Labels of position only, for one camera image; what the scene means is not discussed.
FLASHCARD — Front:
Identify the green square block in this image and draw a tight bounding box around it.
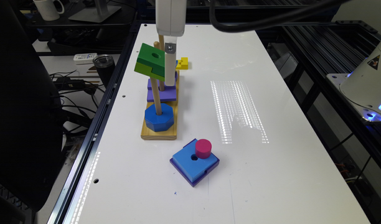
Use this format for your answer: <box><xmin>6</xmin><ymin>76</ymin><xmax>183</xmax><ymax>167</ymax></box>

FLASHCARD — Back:
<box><xmin>134</xmin><ymin>43</ymin><xmax>165</xmax><ymax>81</ymax></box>

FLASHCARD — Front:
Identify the silver monitor stand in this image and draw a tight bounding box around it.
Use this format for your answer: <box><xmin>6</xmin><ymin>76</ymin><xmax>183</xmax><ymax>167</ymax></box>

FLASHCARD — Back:
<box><xmin>69</xmin><ymin>0</ymin><xmax>121</xmax><ymax>23</ymax></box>

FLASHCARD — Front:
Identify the black power strip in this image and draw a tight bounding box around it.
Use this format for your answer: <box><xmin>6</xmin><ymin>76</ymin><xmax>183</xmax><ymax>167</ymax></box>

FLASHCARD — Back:
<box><xmin>53</xmin><ymin>77</ymin><xmax>96</xmax><ymax>91</ymax></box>

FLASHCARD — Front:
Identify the white remote device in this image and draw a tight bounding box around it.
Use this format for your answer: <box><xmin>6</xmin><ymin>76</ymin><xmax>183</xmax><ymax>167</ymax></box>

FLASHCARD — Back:
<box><xmin>73</xmin><ymin>53</ymin><xmax>98</xmax><ymax>65</ymax></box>

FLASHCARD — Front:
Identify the rear wooden peg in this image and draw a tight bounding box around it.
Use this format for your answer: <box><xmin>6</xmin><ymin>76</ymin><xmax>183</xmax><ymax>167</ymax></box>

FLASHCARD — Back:
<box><xmin>159</xmin><ymin>35</ymin><xmax>164</xmax><ymax>50</ymax></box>

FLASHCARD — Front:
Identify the magenta cylinder block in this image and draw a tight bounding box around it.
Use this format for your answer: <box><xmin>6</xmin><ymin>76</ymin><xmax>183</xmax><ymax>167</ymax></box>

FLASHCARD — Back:
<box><xmin>195</xmin><ymin>139</ymin><xmax>212</xmax><ymax>159</ymax></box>

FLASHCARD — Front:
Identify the front wooden peg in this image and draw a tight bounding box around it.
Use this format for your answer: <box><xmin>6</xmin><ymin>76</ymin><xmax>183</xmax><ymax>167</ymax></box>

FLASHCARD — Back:
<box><xmin>150</xmin><ymin>77</ymin><xmax>162</xmax><ymax>116</ymax></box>

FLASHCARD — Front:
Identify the light blue square block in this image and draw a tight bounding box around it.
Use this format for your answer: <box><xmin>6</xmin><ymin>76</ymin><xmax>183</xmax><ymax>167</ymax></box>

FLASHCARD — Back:
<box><xmin>170</xmin><ymin>139</ymin><xmax>220</xmax><ymax>186</ymax></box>

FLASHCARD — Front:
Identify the wooden peg base board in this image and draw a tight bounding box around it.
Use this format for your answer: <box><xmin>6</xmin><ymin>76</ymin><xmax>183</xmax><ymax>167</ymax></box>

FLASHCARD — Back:
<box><xmin>141</xmin><ymin>79</ymin><xmax>179</xmax><ymax>140</ymax></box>

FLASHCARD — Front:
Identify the white mug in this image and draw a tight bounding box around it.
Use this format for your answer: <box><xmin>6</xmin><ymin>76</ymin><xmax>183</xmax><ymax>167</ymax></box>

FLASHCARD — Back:
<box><xmin>33</xmin><ymin>0</ymin><xmax>65</xmax><ymax>21</ymax></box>

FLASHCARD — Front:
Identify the dark purple square block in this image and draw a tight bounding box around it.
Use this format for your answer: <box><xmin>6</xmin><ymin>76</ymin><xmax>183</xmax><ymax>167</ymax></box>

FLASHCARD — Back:
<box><xmin>170</xmin><ymin>139</ymin><xmax>220</xmax><ymax>187</ymax></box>

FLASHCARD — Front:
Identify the purple square block on peg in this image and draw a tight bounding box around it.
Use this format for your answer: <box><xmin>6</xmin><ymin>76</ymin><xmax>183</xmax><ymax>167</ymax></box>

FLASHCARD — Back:
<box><xmin>147</xmin><ymin>80</ymin><xmax>177</xmax><ymax>102</ymax></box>

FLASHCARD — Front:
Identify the blue octagon block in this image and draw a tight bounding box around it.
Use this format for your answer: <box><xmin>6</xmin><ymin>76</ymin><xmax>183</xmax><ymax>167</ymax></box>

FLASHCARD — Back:
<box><xmin>144</xmin><ymin>103</ymin><xmax>174</xmax><ymax>132</ymax></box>

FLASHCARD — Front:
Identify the middle wooden peg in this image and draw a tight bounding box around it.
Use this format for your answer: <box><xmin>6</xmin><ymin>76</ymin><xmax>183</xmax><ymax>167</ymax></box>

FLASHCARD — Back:
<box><xmin>159</xmin><ymin>80</ymin><xmax>165</xmax><ymax>91</ymax></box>

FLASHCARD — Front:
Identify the wooden peg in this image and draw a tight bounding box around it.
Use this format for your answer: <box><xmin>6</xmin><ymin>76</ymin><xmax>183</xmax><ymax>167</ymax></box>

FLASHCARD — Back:
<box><xmin>159</xmin><ymin>80</ymin><xmax>165</xmax><ymax>91</ymax></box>
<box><xmin>159</xmin><ymin>35</ymin><xmax>164</xmax><ymax>50</ymax></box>
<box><xmin>150</xmin><ymin>77</ymin><xmax>162</xmax><ymax>116</ymax></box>

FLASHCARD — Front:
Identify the yellow notched block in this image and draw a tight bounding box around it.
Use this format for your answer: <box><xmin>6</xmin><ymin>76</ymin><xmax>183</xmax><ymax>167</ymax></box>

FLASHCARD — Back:
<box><xmin>177</xmin><ymin>57</ymin><xmax>189</xmax><ymax>70</ymax></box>

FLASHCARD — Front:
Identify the black office chair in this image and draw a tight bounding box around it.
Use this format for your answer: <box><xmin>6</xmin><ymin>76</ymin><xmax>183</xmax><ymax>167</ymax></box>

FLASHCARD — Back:
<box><xmin>0</xmin><ymin>1</ymin><xmax>64</xmax><ymax>212</ymax></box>

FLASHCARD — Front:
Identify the black tumbler cup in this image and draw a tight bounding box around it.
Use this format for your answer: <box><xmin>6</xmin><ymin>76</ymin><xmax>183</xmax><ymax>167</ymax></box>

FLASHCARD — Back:
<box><xmin>93</xmin><ymin>54</ymin><xmax>115</xmax><ymax>87</ymax></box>

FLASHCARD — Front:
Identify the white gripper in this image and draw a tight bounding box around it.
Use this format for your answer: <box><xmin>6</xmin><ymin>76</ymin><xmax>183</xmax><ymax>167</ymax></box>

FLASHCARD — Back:
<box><xmin>154</xmin><ymin>0</ymin><xmax>187</xmax><ymax>86</ymax></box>

